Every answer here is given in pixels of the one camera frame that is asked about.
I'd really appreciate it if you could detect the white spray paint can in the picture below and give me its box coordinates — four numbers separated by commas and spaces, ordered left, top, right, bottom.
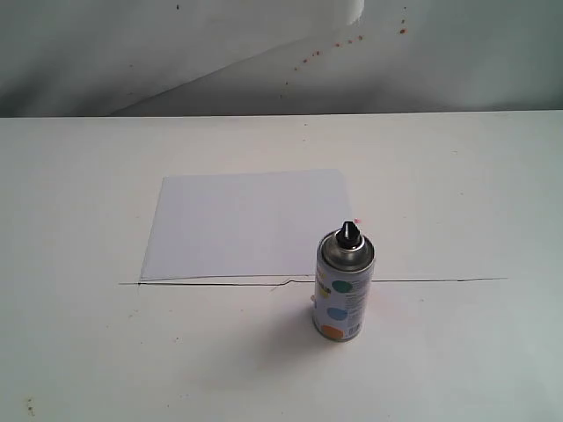
312, 221, 376, 342

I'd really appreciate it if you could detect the white paper sheet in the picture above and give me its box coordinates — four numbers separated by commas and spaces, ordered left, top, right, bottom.
141, 169, 353, 281

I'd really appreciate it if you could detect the white backdrop sheet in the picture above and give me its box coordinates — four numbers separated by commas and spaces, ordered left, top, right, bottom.
1, 1, 562, 117

